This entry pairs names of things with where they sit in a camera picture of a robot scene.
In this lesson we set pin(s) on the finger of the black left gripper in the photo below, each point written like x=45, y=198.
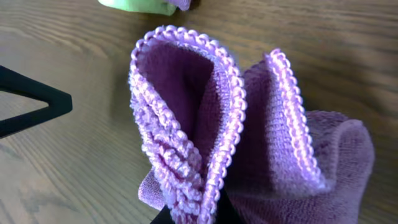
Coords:
x=59, y=102

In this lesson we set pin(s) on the purple folded cloth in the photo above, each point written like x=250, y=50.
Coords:
x=183, y=5

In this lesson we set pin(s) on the light green folded cloth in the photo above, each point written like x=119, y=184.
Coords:
x=141, y=6

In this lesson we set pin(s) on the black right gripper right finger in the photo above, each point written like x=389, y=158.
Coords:
x=226, y=214

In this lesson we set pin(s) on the purple microfiber cloth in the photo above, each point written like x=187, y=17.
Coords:
x=206, y=126

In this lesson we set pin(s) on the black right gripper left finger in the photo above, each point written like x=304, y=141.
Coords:
x=163, y=217

